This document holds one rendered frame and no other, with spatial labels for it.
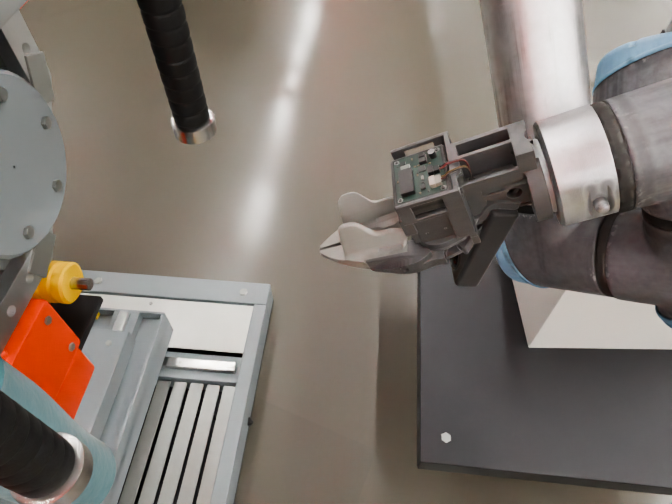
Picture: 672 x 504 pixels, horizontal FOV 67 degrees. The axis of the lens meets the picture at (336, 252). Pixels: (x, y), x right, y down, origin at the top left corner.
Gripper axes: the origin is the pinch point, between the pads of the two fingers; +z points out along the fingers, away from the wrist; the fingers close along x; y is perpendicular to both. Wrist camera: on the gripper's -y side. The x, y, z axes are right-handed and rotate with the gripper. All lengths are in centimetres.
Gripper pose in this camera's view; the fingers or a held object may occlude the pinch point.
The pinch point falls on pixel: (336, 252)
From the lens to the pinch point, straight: 50.6
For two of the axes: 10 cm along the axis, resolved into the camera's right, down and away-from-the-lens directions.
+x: -0.1, 7.9, -6.1
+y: -4.3, -5.6, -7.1
